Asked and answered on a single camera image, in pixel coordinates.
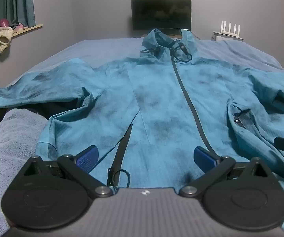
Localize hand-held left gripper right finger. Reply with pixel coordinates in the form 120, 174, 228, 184
178, 146, 271, 199

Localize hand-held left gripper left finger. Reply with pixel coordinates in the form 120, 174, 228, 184
21, 145, 113, 199

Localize teal zip jacket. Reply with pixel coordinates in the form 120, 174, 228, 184
0, 28, 284, 232

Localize light blue fleece blanket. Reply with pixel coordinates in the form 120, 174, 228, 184
0, 108, 49, 230

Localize white router with antennas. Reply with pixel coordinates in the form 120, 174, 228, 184
220, 20, 241, 38

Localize wooden window sill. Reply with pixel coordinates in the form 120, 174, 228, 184
11, 24, 44, 37

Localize black monitor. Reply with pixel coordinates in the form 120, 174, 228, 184
131, 0, 192, 39

